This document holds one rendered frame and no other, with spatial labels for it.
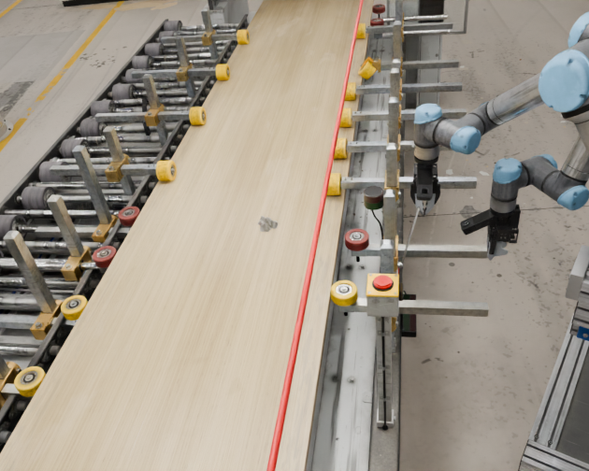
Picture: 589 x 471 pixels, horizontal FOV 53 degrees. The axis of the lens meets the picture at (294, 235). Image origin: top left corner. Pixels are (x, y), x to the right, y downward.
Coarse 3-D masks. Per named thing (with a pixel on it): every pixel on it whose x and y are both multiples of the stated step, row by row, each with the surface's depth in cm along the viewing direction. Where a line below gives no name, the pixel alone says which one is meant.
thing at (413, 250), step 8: (368, 248) 195; (376, 248) 194; (400, 248) 193; (408, 248) 193; (416, 248) 192; (424, 248) 192; (432, 248) 191; (440, 248) 191; (448, 248) 191; (456, 248) 190; (464, 248) 190; (472, 248) 189; (480, 248) 189; (400, 256) 194; (408, 256) 194; (416, 256) 193; (424, 256) 192; (432, 256) 192; (440, 256) 192; (448, 256) 191; (456, 256) 190; (464, 256) 190; (472, 256) 190; (480, 256) 189
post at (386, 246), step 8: (384, 240) 156; (392, 240) 156; (384, 248) 155; (392, 248) 155; (384, 256) 157; (392, 256) 156; (384, 264) 159; (392, 264) 158; (384, 272) 160; (392, 272) 160; (392, 336) 176; (392, 344) 178
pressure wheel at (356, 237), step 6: (348, 234) 194; (354, 234) 195; (360, 234) 194; (366, 234) 193; (348, 240) 192; (354, 240) 191; (360, 240) 191; (366, 240) 191; (348, 246) 193; (354, 246) 191; (360, 246) 191; (366, 246) 193
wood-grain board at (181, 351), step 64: (256, 64) 315; (320, 64) 306; (192, 128) 266; (256, 128) 259; (320, 128) 253; (192, 192) 225; (256, 192) 221; (320, 192) 216; (128, 256) 199; (192, 256) 195; (256, 256) 192; (320, 256) 188; (128, 320) 175; (192, 320) 172; (256, 320) 169; (320, 320) 167; (64, 384) 159; (128, 384) 156; (192, 384) 154; (256, 384) 152; (64, 448) 143; (128, 448) 141; (192, 448) 139; (256, 448) 138
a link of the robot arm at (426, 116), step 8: (424, 104) 167; (432, 104) 167; (416, 112) 165; (424, 112) 163; (432, 112) 163; (440, 112) 164; (416, 120) 166; (424, 120) 164; (432, 120) 163; (416, 128) 168; (424, 128) 165; (432, 128) 163; (416, 136) 169; (424, 136) 167; (432, 136) 173; (416, 144) 171; (424, 144) 169; (432, 144) 168
